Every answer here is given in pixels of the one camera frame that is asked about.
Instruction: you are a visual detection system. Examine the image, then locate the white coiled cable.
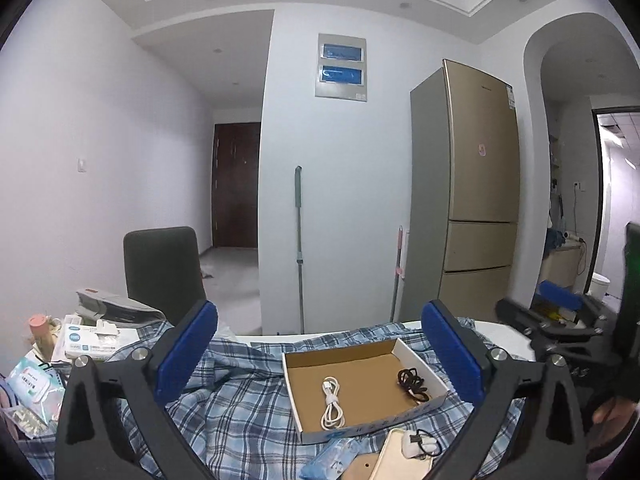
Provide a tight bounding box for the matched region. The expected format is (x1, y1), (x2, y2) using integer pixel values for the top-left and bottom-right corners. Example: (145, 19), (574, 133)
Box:
(319, 376), (346, 432)

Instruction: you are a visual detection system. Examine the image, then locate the pink cup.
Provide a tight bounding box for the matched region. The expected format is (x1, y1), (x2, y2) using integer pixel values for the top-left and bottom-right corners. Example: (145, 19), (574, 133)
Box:
(29, 315), (56, 361)

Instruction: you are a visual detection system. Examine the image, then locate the teal printed packet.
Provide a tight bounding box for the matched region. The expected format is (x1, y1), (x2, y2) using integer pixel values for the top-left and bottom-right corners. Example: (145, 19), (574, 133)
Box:
(7, 355), (68, 411)

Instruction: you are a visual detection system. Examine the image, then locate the grey mop handle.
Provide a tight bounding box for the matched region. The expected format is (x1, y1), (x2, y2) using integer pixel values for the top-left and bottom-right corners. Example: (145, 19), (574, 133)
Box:
(292, 165), (307, 335)

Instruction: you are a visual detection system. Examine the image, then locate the white box with blue label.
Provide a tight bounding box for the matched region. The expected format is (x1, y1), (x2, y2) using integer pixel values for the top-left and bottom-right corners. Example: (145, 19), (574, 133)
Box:
(60, 322), (141, 361)

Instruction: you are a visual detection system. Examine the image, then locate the grey electrical panel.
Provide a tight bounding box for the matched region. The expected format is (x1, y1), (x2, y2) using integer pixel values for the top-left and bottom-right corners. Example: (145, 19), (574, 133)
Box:
(315, 33), (368, 102)

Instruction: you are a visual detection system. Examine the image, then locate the clear packet of small pieces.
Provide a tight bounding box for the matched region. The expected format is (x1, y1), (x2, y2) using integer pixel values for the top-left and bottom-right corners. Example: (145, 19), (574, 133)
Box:
(0, 400), (61, 441)

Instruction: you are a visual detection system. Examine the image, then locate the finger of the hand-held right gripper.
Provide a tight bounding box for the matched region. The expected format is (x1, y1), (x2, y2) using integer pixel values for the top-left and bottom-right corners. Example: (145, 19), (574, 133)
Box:
(536, 280), (621, 328)
(495, 297), (606, 346)

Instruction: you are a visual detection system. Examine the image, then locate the grey pouch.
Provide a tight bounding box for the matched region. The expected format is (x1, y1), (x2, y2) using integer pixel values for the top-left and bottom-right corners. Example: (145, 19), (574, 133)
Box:
(75, 289), (166, 323)

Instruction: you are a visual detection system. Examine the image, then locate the dark grey chair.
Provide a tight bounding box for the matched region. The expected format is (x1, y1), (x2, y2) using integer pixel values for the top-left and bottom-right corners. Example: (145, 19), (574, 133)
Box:
(123, 226), (207, 326)

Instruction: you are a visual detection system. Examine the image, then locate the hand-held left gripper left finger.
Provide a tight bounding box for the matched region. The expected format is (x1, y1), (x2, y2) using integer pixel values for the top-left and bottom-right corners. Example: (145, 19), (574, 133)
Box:
(54, 299), (221, 480)

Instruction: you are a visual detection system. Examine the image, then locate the beige cabinet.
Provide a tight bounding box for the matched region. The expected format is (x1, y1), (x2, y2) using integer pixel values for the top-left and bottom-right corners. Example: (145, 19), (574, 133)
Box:
(542, 242), (586, 293)

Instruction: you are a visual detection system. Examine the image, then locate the shallow cardboard box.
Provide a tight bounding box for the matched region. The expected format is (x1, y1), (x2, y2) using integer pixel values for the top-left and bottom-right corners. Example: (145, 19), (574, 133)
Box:
(281, 337), (449, 446)

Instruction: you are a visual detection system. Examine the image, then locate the beige phone case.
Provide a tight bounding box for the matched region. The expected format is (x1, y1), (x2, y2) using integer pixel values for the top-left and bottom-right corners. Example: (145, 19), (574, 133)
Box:
(372, 427), (436, 480)

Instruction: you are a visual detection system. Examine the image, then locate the blue tissue packet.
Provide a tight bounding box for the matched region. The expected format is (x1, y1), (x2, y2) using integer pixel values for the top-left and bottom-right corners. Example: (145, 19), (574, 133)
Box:
(300, 437), (358, 480)

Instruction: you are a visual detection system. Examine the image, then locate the dark wooden door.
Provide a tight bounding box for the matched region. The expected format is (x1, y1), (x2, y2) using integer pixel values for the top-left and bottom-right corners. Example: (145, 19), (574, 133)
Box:
(211, 122), (262, 248)

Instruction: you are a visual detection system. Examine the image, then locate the white charger with black cable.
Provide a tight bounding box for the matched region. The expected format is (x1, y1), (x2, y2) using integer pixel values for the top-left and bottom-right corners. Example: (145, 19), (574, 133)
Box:
(402, 430), (443, 461)

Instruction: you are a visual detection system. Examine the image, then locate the gold refrigerator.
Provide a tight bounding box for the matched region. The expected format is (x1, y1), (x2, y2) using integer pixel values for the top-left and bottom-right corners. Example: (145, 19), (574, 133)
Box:
(410, 59), (521, 323)

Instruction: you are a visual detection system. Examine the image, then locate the black coiled cable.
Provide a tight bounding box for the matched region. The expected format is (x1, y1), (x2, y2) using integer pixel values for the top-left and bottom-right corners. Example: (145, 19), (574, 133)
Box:
(397, 367), (432, 403)

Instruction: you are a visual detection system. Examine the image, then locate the pink-handled broom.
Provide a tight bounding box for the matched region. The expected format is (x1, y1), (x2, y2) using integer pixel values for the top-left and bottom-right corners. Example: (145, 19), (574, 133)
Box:
(389, 226), (407, 323)

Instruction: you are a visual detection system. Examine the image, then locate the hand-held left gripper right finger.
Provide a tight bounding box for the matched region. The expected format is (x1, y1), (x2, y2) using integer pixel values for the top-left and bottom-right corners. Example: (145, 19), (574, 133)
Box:
(421, 299), (587, 480)

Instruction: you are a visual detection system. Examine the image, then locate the person's right hand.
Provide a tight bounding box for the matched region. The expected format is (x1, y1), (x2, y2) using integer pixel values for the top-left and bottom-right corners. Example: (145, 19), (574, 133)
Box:
(585, 396), (640, 463)

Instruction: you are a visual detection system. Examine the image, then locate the blue plaid shirt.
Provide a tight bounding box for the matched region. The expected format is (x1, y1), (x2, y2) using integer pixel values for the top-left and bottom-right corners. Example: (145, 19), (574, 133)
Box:
(30, 316), (541, 480)

